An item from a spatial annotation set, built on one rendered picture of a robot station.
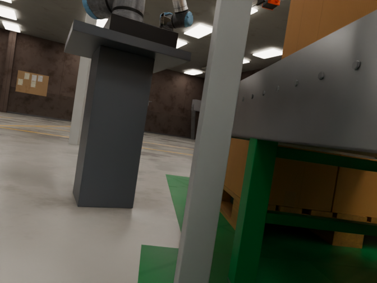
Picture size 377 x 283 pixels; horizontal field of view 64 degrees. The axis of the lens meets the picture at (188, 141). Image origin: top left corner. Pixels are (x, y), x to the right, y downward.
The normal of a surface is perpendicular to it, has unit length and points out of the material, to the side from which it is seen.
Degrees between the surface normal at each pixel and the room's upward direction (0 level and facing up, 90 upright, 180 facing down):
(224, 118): 90
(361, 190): 90
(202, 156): 90
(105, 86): 90
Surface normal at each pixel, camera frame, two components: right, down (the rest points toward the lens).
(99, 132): 0.43, 0.09
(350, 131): -0.98, -0.14
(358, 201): 0.11, 0.05
